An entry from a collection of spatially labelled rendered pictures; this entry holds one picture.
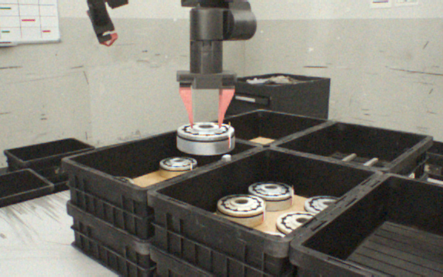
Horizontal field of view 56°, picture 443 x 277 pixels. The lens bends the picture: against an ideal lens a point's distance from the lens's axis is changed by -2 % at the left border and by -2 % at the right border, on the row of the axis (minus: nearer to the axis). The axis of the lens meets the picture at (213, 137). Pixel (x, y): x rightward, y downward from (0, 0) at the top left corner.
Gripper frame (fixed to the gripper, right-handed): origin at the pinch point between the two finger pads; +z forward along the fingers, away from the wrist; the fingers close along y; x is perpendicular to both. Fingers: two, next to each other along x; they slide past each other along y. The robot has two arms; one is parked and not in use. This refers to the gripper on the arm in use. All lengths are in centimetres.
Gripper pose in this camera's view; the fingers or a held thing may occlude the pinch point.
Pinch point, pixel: (205, 123)
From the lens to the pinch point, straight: 75.2
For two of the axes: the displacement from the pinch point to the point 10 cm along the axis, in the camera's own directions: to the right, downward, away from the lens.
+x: 0.7, 2.5, -9.6
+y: -10.0, 0.1, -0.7
